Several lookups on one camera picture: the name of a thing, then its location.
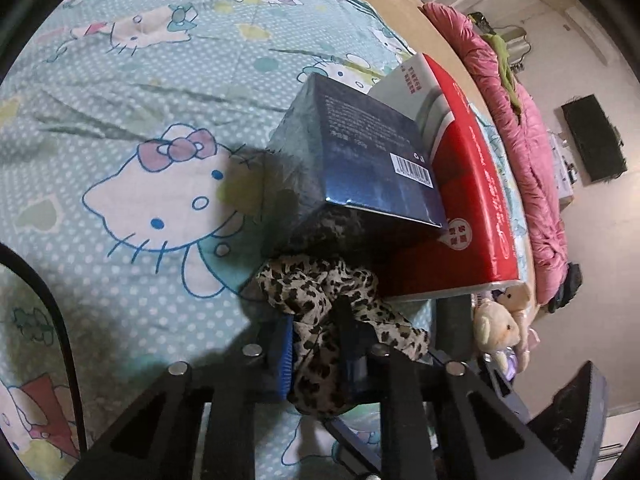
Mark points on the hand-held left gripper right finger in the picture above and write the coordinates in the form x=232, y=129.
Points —
x=356, y=350

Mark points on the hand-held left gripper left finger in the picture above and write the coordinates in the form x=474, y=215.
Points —
x=286, y=360

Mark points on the leopard print scrunchie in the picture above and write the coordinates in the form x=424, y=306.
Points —
x=310, y=290

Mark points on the cream teddy bear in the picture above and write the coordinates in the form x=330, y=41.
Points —
x=495, y=327

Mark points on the red white tissue pack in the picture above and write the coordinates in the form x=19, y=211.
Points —
x=470, y=200

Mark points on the dark blue box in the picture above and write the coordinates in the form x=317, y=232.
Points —
x=360, y=150

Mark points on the dark cloth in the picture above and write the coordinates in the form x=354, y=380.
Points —
x=567, y=287

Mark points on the pink quilt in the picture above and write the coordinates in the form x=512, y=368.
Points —
x=530, y=160

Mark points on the white drawer cabinet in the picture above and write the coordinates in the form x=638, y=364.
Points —
x=565, y=180

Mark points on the teal cartoon cat bedsheet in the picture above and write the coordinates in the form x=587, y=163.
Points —
x=125, y=85

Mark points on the black television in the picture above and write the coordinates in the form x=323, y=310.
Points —
x=595, y=135

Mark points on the green cloth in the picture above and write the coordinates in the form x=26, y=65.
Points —
x=505, y=65

